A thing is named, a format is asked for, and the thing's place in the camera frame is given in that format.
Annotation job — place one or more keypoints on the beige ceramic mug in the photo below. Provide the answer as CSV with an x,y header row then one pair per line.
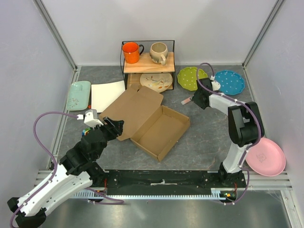
x,y
159,53

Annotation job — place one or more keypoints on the rainbow flower plush toy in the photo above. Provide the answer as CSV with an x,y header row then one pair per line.
x,y
85,131

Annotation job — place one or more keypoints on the black wire wooden shelf rack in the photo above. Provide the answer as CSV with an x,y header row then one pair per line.
x,y
131,72

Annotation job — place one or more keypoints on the beige leaf pattern plate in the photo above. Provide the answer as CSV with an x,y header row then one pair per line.
x,y
158,82

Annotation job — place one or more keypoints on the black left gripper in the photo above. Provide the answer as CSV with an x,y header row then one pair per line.
x,y
115,128

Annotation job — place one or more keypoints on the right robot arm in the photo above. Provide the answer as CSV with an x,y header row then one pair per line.
x,y
245,129

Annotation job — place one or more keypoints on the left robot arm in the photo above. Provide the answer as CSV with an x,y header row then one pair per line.
x,y
76,171

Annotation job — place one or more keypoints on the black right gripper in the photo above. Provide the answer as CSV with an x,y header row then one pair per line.
x,y
195,98

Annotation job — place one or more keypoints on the mint divided tray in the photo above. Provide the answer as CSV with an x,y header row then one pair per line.
x,y
78,96

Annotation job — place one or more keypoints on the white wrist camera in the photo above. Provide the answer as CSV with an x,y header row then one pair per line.
x,y
90,118
215,84

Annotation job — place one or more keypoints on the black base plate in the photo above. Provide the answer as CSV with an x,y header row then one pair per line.
x,y
164,183

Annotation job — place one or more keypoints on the grey slotted cable duct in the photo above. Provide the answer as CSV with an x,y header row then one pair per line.
x,y
214,195

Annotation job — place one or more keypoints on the green dotted plate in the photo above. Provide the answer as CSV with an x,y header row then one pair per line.
x,y
187,78

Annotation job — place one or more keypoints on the blue dotted plate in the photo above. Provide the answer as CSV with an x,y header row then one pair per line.
x,y
231,83

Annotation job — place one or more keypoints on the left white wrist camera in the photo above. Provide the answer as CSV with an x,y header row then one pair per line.
x,y
90,118

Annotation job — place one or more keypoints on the orange pink eraser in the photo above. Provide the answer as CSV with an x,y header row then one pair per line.
x,y
187,100

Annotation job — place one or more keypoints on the white square plate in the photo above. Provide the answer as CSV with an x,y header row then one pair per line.
x,y
102,95

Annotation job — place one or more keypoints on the orange mug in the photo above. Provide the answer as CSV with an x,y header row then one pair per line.
x,y
132,52

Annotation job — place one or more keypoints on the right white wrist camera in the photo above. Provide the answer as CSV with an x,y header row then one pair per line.
x,y
215,84

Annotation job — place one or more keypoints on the pink round plate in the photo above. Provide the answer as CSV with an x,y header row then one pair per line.
x,y
266,158

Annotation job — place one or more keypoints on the brown cardboard box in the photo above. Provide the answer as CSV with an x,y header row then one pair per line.
x,y
150,125

